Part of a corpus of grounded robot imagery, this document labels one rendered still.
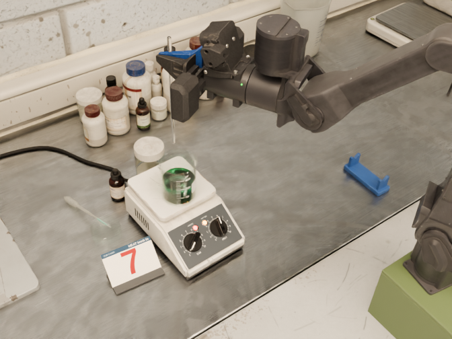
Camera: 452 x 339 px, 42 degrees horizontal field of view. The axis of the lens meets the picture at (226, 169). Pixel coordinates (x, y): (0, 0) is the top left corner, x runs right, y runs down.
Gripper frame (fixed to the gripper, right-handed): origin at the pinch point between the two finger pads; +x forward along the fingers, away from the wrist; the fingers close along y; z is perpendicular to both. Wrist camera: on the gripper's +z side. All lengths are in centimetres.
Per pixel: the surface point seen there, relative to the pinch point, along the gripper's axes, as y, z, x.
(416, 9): -97, -30, -21
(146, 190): 3.3, -25.9, 5.2
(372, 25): -85, -32, -12
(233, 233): 1.2, -31.2, -10.9
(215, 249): 5.5, -31.6, -9.5
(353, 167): -29, -34, -24
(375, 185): -26, -34, -30
